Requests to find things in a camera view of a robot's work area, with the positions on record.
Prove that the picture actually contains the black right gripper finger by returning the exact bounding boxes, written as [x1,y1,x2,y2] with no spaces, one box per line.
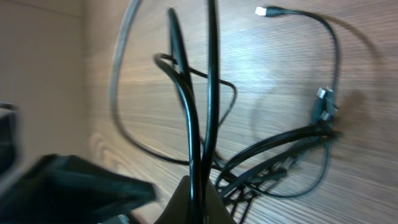
[154,175,236,224]

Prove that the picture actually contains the black USB cable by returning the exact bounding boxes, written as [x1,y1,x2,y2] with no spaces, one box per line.
[108,0,343,224]

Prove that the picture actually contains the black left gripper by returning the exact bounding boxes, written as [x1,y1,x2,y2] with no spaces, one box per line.
[0,102,158,224]

